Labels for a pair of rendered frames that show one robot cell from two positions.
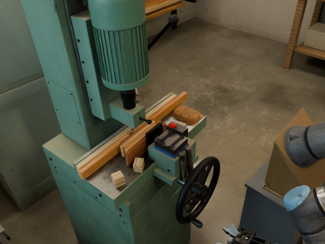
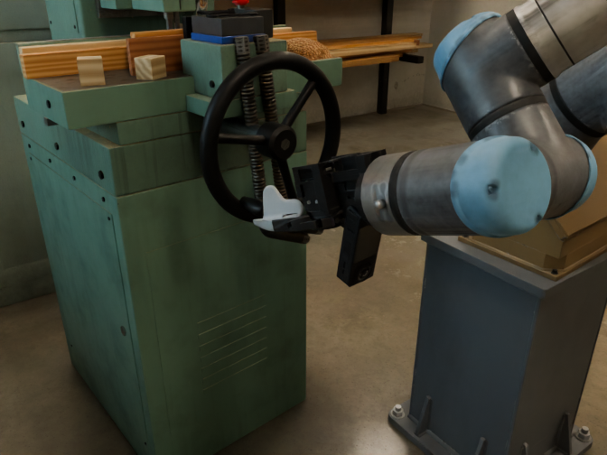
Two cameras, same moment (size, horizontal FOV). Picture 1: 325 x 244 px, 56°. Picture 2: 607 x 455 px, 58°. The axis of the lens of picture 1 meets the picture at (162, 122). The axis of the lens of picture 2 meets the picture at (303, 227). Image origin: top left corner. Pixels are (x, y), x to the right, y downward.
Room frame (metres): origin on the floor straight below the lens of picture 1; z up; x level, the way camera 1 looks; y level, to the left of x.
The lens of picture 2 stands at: (-0.10, -0.32, 1.07)
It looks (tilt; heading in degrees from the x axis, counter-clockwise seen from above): 25 degrees down; 9
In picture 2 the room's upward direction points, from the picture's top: straight up
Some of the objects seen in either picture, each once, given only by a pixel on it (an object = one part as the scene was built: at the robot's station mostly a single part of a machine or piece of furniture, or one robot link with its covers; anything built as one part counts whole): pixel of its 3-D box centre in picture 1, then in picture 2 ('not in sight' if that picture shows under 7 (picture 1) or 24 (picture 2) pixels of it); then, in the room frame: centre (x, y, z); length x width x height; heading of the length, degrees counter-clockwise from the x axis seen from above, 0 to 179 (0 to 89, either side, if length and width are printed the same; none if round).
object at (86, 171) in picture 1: (140, 129); (193, 51); (1.04, 0.09, 0.92); 0.67 x 0.02 x 0.04; 139
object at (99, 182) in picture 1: (156, 151); (210, 84); (0.95, 0.03, 0.87); 0.61 x 0.30 x 0.06; 139
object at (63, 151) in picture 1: (118, 151); (154, 121); (1.08, 0.22, 0.76); 0.57 x 0.45 x 0.09; 49
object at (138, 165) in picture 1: (139, 165); (150, 67); (0.83, 0.10, 0.92); 0.04 x 0.03 x 0.04; 170
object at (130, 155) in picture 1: (147, 143); (189, 51); (0.93, 0.07, 0.93); 0.24 x 0.01 x 0.06; 139
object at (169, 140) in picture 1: (173, 138); (235, 23); (0.89, -0.04, 0.99); 0.13 x 0.11 x 0.06; 139
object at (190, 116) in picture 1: (186, 112); (301, 47); (1.15, -0.11, 0.92); 0.14 x 0.09 x 0.04; 49
